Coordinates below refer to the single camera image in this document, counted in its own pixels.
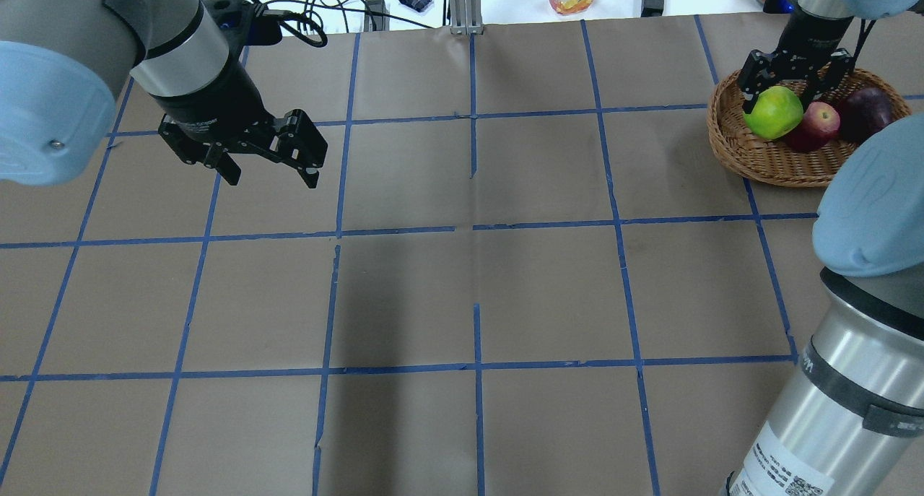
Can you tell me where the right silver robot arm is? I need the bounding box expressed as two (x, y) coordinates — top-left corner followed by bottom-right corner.
(719, 0), (923, 495)

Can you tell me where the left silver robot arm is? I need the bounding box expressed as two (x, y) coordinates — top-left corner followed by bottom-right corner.
(1, 0), (328, 188)

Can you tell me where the red yellow apple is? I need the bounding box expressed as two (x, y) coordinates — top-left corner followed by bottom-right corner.
(783, 101), (841, 153)

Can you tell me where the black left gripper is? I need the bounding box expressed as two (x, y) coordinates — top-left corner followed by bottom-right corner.
(157, 56), (328, 189)

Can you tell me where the woven wicker basket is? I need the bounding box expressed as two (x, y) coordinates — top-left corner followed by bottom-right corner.
(707, 69), (913, 188)

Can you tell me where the dark red apple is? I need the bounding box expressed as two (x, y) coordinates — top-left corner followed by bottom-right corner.
(835, 86), (897, 144)

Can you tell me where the green apple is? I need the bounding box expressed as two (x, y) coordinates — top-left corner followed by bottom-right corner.
(744, 85), (804, 141)

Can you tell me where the aluminium frame post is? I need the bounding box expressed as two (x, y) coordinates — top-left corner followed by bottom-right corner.
(448, 0), (483, 35)

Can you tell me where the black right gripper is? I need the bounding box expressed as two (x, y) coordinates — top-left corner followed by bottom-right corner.
(736, 12), (854, 114)

